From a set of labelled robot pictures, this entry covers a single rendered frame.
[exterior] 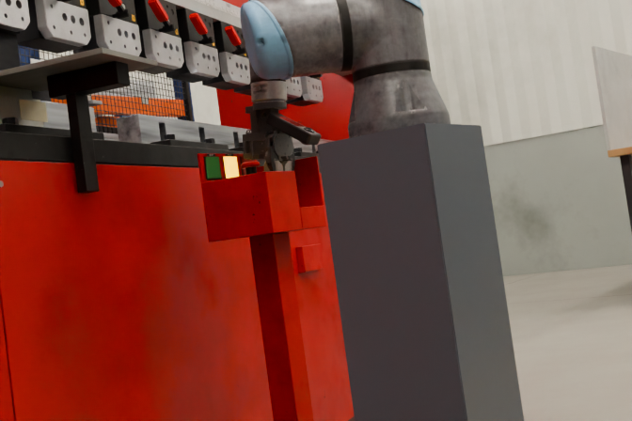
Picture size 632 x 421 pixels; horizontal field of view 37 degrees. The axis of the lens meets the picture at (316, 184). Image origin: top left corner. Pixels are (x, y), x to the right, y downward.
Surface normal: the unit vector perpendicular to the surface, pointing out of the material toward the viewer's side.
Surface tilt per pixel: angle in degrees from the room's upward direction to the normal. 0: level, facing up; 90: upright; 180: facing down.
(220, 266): 90
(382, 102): 72
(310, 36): 103
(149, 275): 90
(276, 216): 90
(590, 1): 90
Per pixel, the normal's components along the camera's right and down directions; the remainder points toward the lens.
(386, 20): 0.11, -0.07
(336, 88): -0.35, 0.00
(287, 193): 0.84, -0.14
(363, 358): -0.57, 0.04
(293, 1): 0.02, -0.58
